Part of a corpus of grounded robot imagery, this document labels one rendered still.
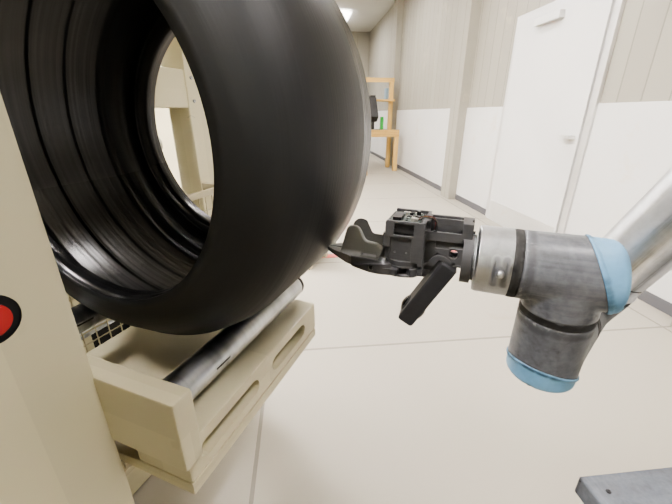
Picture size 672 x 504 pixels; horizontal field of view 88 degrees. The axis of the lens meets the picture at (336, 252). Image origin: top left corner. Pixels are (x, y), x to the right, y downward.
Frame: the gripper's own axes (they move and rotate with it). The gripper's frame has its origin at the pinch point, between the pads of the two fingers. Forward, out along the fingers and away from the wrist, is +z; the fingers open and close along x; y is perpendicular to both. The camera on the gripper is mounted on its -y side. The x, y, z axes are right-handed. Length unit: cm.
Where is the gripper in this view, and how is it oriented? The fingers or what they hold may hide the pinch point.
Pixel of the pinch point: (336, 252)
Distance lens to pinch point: 54.9
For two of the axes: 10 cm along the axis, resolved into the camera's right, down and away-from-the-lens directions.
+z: -9.3, -1.3, 3.4
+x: -3.7, 3.4, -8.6
